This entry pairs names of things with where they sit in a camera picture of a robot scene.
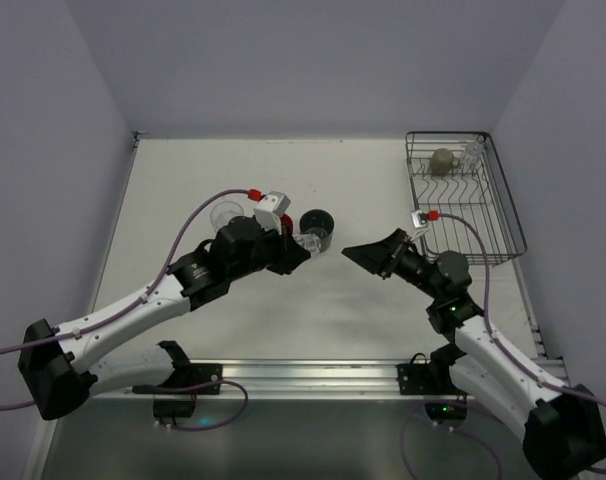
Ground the dark teal mug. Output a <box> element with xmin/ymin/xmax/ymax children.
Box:
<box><xmin>299</xmin><ymin>209</ymin><xmax>335</xmax><ymax>252</ymax></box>

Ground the clear faceted glass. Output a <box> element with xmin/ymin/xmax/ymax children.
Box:
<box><xmin>210</xmin><ymin>200</ymin><xmax>245</xmax><ymax>232</ymax></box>

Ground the olive green mug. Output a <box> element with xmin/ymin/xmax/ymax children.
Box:
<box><xmin>429</xmin><ymin>148</ymin><xmax>459</xmax><ymax>177</ymax></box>

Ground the red mug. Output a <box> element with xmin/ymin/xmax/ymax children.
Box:
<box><xmin>280</xmin><ymin>214</ymin><xmax>294</xmax><ymax>233</ymax></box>

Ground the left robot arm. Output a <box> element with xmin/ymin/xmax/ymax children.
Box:
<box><xmin>18</xmin><ymin>216</ymin><xmax>321</xmax><ymax>420</ymax></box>

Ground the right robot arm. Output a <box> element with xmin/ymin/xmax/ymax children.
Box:
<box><xmin>342</xmin><ymin>229</ymin><xmax>606</xmax><ymax>479</ymax></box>

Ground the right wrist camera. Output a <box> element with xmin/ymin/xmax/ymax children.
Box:
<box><xmin>409</xmin><ymin>210</ymin><xmax>430</xmax><ymax>241</ymax></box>

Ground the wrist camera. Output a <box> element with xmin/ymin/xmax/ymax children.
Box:
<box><xmin>253</xmin><ymin>191</ymin><xmax>291</xmax><ymax>235</ymax></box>
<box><xmin>409</xmin><ymin>210</ymin><xmax>430</xmax><ymax>241</ymax></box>

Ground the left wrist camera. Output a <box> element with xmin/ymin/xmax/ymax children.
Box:
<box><xmin>253</xmin><ymin>191</ymin><xmax>291</xmax><ymax>235</ymax></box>

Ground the black wire dish rack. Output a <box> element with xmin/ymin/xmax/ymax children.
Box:
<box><xmin>405</xmin><ymin>131</ymin><xmax>528</xmax><ymax>265</ymax></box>

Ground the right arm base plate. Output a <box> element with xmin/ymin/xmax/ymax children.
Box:
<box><xmin>396</xmin><ymin>353</ymin><xmax>459</xmax><ymax>396</ymax></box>

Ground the aluminium mounting rail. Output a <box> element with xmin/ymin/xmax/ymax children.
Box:
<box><xmin>50</xmin><ymin>357</ymin><xmax>574</xmax><ymax>401</ymax></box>

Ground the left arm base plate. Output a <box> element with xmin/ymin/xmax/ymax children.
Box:
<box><xmin>132</xmin><ymin>363</ymin><xmax>223</xmax><ymax>395</ymax></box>

